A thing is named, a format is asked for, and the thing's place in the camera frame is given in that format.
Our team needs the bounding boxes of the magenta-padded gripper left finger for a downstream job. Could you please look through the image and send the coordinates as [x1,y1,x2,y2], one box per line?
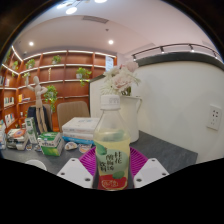
[56,146,98,190]

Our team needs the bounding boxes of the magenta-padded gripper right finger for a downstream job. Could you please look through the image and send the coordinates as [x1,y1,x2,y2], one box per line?
[128,146,170,190]

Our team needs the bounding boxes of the clear drink bottle green label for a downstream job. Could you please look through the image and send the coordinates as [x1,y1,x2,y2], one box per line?
[92,93,132,191]

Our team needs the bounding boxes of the green and white box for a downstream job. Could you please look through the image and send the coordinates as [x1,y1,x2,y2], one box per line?
[36,131,66,157]

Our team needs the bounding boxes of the white book stack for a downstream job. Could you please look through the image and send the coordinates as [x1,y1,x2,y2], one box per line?
[61,116,101,145]

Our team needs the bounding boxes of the tan chair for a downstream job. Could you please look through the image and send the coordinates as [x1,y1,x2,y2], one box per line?
[56,100,91,131]

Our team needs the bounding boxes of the green and white carton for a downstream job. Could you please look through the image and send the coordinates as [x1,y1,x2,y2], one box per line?
[24,116,40,145]

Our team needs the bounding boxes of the white vase with pale flowers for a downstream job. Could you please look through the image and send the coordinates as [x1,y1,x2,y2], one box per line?
[99,60,143,144]

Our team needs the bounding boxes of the dark book stack orange cover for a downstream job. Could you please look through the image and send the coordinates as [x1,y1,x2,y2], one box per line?
[6,127,30,151]

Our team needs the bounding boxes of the wooden artist mannequin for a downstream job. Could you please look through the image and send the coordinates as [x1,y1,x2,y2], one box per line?
[24,75,49,135]

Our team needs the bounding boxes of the colourful book stack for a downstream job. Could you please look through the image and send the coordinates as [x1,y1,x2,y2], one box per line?
[0,119,8,151]

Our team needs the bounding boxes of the brown wooden shelf unit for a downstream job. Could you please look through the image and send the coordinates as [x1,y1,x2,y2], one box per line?
[0,44,118,134]

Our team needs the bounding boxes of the ceiling air vent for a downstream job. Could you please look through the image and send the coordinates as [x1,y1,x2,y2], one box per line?
[81,14,110,25]

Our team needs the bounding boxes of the branched ceiling lamp round bulbs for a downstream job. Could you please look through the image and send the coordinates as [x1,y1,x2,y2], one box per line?
[56,0,108,15]

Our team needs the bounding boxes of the white wall socket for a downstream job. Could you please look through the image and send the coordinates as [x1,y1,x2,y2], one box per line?
[206,103,224,132]

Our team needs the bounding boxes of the black track light rail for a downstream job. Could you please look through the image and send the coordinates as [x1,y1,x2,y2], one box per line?
[131,42,222,63]

